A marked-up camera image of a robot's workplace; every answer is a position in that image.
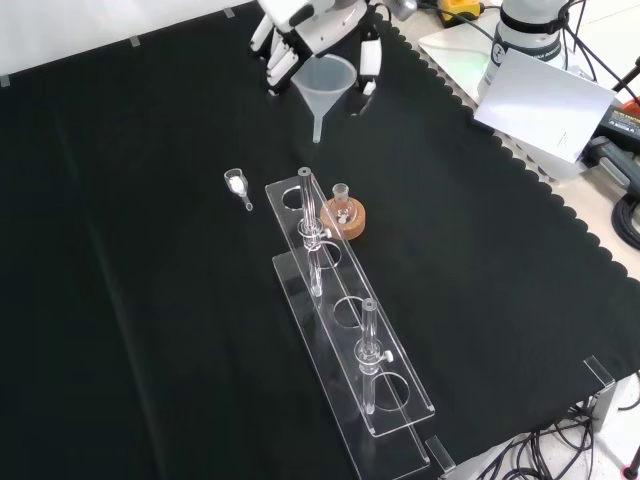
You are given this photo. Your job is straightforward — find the white card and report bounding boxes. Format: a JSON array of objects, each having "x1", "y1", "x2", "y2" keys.
[{"x1": 473, "y1": 48, "x2": 619, "y2": 164}]

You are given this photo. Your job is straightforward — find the clear acrylic funnel stand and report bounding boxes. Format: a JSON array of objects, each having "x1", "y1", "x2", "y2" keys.
[{"x1": 263, "y1": 167, "x2": 436, "y2": 479}]

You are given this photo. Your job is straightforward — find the coiled black cable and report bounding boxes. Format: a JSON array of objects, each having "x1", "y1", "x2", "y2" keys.
[{"x1": 612, "y1": 192, "x2": 640, "y2": 249}]

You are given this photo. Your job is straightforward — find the glass weighing funnel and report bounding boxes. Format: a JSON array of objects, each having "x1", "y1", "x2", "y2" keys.
[{"x1": 223, "y1": 168, "x2": 255, "y2": 213}]

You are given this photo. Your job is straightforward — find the cork ring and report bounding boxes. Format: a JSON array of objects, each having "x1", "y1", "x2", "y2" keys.
[{"x1": 319, "y1": 197, "x2": 368, "y2": 242}]

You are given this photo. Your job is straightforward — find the black tripod leg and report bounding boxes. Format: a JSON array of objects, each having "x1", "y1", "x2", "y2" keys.
[{"x1": 612, "y1": 54, "x2": 640, "y2": 94}]

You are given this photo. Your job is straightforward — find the black floor cables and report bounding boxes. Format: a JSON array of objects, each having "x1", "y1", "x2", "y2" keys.
[{"x1": 469, "y1": 394, "x2": 640, "y2": 480}]

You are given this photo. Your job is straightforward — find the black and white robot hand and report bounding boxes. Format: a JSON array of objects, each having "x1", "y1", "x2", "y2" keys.
[{"x1": 248, "y1": 0, "x2": 384, "y2": 117}]

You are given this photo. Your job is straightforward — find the black cloth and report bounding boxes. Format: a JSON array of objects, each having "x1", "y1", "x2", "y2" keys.
[{"x1": 0, "y1": 0, "x2": 640, "y2": 480}]

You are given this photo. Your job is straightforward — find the grey metal table leg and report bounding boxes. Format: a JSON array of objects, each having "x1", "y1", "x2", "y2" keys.
[{"x1": 589, "y1": 384, "x2": 617, "y2": 446}]

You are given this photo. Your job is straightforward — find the yellow stop button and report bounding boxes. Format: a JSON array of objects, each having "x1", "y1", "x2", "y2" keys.
[{"x1": 439, "y1": 0, "x2": 484, "y2": 26}]

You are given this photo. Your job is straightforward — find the translucent plastic funnel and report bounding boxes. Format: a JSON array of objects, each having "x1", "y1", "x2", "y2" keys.
[{"x1": 292, "y1": 55, "x2": 357, "y2": 145}]

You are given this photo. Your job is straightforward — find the clear acrylic edge bracket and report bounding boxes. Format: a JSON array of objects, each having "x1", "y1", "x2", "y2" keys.
[
  {"x1": 583, "y1": 355, "x2": 616, "y2": 389},
  {"x1": 424, "y1": 435, "x2": 456, "y2": 474}
]

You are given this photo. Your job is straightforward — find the black and orange power unit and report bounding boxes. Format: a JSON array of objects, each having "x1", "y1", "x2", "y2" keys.
[{"x1": 597, "y1": 97, "x2": 640, "y2": 151}]

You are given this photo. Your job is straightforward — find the glass round-bottom flask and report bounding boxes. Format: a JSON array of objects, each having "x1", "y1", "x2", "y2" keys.
[{"x1": 327, "y1": 183, "x2": 357, "y2": 226}]

